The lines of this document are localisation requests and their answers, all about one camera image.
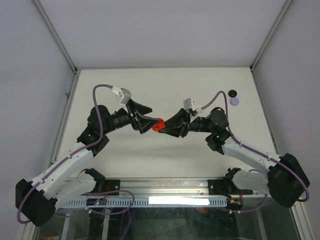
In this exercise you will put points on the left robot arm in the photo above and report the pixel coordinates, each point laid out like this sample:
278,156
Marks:
37,200

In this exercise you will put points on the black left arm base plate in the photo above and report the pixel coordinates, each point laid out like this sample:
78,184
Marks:
105,187

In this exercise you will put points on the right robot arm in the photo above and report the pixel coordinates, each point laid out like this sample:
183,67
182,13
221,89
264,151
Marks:
280,177

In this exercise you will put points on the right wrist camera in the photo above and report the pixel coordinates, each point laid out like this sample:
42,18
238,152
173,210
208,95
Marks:
191,107

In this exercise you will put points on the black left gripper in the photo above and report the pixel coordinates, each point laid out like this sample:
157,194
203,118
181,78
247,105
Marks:
143,123

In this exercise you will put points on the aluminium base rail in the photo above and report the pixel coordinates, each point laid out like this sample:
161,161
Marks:
164,187

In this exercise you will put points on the aluminium frame post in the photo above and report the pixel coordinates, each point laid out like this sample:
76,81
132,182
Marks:
275,25
54,34

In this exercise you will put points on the aluminium frame post right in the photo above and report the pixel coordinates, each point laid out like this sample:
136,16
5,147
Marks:
275,25

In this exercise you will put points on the orange charging case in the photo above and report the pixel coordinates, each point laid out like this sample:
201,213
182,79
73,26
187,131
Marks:
159,126

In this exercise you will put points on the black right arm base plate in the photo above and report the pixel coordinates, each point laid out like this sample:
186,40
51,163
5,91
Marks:
225,188

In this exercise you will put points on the grey slotted cable duct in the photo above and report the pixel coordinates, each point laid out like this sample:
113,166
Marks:
147,202

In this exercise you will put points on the lilac charging case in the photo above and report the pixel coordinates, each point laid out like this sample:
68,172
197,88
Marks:
234,101

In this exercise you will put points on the black charging case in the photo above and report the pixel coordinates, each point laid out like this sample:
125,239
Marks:
232,93

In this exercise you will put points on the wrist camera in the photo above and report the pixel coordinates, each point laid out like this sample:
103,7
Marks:
122,95
191,107

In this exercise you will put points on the aluminium frame post left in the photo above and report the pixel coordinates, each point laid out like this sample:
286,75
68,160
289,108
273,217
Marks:
54,34

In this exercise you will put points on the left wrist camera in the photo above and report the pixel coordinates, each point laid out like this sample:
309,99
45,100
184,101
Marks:
122,95

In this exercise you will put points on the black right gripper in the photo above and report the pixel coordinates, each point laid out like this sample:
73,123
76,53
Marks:
181,116

